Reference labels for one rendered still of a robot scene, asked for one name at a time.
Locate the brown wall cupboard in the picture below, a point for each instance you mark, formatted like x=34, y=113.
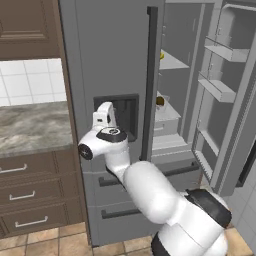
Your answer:
x=30, y=26

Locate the grey fridge door with bins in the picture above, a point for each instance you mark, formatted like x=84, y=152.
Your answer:
x=233, y=133

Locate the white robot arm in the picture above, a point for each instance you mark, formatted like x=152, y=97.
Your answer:
x=153, y=193

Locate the grey door bin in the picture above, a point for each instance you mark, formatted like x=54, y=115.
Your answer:
x=230, y=53
x=209, y=141
x=203, y=165
x=218, y=89

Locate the grey fridge door with dispenser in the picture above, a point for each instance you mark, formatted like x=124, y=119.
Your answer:
x=100, y=50

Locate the brown and yellow food item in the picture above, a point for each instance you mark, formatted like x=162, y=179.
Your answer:
x=160, y=101

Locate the clear container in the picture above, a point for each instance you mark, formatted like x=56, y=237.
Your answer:
x=167, y=99

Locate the grey freezer drawer front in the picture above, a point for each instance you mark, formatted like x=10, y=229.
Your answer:
x=110, y=231
x=90, y=173

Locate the grey fridge shelf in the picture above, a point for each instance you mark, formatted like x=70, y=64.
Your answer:
x=171, y=62
x=168, y=113

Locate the brown base cabinet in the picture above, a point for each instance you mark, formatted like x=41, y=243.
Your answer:
x=71, y=186

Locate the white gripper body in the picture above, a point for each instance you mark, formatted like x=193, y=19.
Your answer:
x=111, y=111

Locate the brown drawer front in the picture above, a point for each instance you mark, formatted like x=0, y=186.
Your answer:
x=40, y=165
x=46, y=191
x=55, y=216

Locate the grey fridge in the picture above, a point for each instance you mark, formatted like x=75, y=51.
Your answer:
x=175, y=33

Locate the grey crisper drawer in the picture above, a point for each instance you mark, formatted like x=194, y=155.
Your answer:
x=166, y=126

